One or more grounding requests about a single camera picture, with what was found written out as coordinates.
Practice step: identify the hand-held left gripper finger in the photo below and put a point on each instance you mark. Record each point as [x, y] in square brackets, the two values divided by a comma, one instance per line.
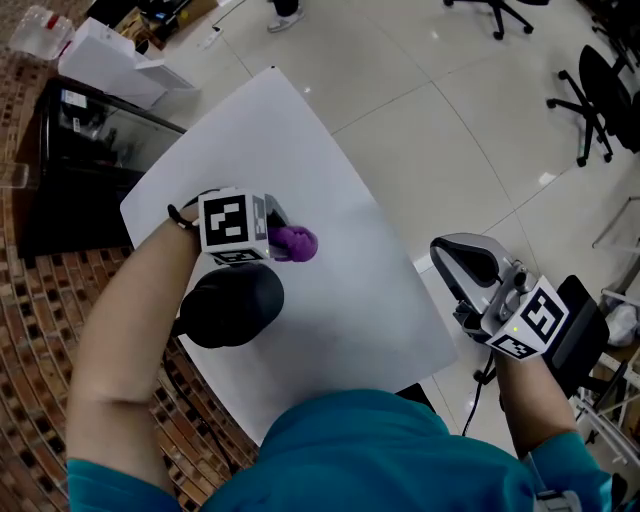
[277, 212]

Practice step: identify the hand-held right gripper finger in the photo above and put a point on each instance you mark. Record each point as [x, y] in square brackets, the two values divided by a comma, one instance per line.
[452, 282]
[495, 247]

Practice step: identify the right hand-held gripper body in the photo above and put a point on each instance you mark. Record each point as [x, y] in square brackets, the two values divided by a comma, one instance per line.
[535, 320]

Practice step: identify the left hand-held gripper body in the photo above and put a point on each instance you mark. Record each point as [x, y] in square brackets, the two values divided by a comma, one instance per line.
[225, 220]

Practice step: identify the purple cloth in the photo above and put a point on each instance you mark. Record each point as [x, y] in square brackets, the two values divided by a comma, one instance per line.
[297, 245]

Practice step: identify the black thermos jug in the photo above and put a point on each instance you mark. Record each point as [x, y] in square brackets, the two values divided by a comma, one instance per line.
[235, 305]

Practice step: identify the person's left forearm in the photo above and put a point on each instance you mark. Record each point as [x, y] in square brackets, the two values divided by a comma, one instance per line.
[130, 340]

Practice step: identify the person's right forearm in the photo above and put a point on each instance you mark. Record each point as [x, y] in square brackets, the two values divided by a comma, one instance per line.
[535, 400]

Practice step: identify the black office chair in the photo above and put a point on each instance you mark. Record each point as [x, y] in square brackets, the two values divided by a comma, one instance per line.
[600, 95]
[580, 320]
[497, 15]

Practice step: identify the black wristband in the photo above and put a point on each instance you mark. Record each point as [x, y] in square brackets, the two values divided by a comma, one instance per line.
[177, 219]

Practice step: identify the white table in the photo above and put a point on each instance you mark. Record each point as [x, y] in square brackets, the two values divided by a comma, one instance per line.
[320, 190]

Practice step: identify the white plastic bag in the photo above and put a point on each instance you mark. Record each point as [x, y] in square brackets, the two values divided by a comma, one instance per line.
[625, 325]

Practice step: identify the black cabinet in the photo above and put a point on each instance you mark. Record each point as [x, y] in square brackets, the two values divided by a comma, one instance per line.
[90, 165]

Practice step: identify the white power strip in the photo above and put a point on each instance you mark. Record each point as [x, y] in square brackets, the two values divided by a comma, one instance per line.
[210, 39]

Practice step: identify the person's teal shirt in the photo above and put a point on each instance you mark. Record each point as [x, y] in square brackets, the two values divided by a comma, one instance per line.
[360, 460]

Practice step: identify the cardboard box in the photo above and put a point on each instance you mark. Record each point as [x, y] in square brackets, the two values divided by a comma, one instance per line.
[145, 25]

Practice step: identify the clear glass bottle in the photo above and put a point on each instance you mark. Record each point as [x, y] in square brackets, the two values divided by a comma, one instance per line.
[12, 176]

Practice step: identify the clear water dispenser bottle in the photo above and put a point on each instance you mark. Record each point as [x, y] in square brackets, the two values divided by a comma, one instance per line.
[42, 30]

